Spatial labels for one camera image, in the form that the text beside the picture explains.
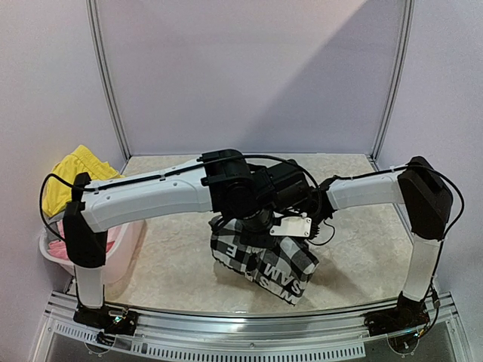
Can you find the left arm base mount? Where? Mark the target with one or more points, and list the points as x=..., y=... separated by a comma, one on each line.
x=111, y=320

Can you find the pink printed garment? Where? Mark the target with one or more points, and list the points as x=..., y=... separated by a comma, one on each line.
x=57, y=247

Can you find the white plastic laundry basket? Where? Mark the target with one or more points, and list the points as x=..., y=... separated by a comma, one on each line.
x=118, y=258

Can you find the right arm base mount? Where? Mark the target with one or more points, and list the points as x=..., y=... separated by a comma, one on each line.
x=406, y=315

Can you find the left aluminium frame post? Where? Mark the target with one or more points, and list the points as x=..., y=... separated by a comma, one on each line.
x=106, y=78

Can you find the black white plaid shirt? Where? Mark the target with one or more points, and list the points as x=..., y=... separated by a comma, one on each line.
x=284, y=270

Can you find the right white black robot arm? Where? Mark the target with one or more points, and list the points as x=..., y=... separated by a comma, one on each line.
x=432, y=205

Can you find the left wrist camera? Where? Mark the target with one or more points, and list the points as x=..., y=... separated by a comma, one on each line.
x=292, y=226

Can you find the aluminium frame post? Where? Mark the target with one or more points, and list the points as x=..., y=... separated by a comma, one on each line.
x=106, y=78
x=395, y=79

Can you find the right aluminium frame post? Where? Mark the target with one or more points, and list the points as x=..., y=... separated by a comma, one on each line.
x=395, y=79

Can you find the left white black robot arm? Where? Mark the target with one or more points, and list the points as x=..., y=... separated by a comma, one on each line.
x=264, y=198

